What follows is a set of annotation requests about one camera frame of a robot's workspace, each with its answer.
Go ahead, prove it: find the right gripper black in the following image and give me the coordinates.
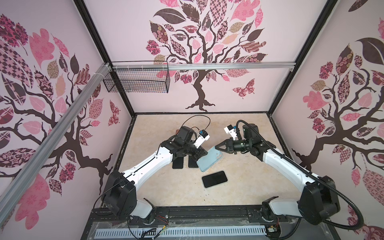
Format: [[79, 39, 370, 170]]
[[215, 138, 251, 153]]

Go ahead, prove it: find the light blue phone case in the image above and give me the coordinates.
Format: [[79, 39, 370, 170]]
[[197, 147, 223, 172]]

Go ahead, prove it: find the black smartphone from pink case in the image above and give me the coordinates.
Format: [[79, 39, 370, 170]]
[[172, 158, 184, 169]]

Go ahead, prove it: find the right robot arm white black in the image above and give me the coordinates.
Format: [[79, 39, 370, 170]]
[[215, 124, 340, 225]]

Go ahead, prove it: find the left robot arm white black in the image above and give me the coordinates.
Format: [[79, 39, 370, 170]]
[[103, 126, 210, 222]]

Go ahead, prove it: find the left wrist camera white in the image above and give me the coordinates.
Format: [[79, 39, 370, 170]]
[[194, 130, 210, 149]]

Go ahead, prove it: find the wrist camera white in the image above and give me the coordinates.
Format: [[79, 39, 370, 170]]
[[224, 125, 239, 140], [194, 130, 210, 149]]

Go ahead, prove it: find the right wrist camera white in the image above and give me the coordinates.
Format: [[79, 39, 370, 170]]
[[224, 125, 239, 140]]

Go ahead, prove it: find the left camera thin black cable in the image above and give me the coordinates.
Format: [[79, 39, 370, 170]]
[[181, 114, 212, 136]]

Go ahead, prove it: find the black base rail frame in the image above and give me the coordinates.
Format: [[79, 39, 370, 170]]
[[81, 205, 340, 240]]

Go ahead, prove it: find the black wire basket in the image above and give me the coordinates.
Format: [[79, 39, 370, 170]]
[[103, 60, 171, 94]]

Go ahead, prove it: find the white slotted cable duct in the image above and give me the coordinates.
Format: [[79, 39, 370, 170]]
[[94, 226, 267, 240]]

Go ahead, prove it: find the aluminium rail back wall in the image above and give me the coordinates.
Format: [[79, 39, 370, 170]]
[[113, 62, 296, 71]]

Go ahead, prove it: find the aluminium rail wall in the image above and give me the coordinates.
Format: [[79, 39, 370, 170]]
[[113, 62, 296, 71], [1, 63, 111, 224]]

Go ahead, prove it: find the black corrugated cable conduit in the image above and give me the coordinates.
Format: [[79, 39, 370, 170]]
[[236, 119, 365, 231]]

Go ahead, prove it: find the aluminium rail left wall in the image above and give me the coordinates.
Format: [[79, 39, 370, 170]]
[[1, 63, 111, 224]]

